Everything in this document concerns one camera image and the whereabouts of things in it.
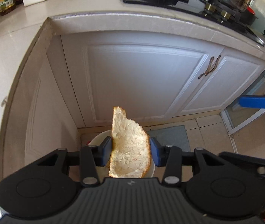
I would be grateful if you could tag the grey floor mat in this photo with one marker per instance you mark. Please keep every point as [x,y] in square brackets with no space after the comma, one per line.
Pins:
[175,135]

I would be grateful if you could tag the cream round trash bin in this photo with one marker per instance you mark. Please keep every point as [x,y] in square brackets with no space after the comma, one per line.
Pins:
[131,157]

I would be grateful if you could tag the orange peel piece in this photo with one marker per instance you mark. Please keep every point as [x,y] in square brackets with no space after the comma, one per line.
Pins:
[121,123]

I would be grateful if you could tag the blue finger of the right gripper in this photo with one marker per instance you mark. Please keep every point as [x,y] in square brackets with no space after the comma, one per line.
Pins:
[252,102]

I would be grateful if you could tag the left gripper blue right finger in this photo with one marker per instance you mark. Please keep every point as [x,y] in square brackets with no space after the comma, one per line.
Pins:
[159,153]

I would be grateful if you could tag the left cabinet door handle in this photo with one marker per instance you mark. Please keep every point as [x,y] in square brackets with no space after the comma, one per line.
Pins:
[4,102]

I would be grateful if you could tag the black gas stove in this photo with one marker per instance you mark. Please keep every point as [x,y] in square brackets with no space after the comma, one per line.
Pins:
[212,10]

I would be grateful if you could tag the right cabinet handle pair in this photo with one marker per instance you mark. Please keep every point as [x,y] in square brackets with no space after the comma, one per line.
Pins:
[211,67]

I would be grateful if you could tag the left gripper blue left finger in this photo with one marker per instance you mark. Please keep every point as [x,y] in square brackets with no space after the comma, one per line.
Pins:
[104,151]

